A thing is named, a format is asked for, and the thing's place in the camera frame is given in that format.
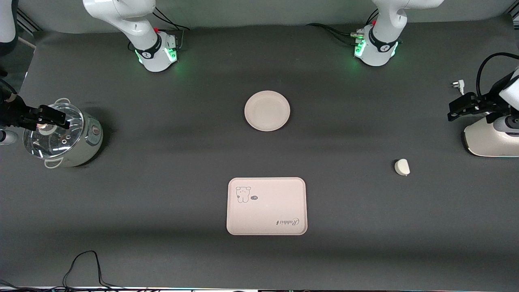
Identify silver steel pot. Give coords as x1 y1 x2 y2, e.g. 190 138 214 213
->
24 98 104 169

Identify white rounded appliance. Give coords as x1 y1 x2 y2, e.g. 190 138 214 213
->
463 117 519 157

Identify black left arm base cables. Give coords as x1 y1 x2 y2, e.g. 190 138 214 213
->
306 8 380 45

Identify beige rectangular printed tray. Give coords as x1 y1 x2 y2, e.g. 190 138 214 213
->
226 177 308 236

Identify round beige plate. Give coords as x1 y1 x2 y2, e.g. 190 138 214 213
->
244 90 291 132

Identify thin black loose cable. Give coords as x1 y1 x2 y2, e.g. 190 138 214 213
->
0 250 134 292

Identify black right arm base cables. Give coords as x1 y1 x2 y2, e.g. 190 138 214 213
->
152 6 191 51

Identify dark grey table mat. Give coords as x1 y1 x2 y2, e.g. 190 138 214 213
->
0 14 519 289

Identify thick black arm hose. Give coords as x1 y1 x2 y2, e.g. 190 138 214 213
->
476 53 519 100

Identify aluminium frame rail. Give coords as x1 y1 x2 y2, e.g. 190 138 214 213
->
16 8 41 33

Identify black arm base cables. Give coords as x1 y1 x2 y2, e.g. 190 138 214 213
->
152 6 191 51
306 8 380 45

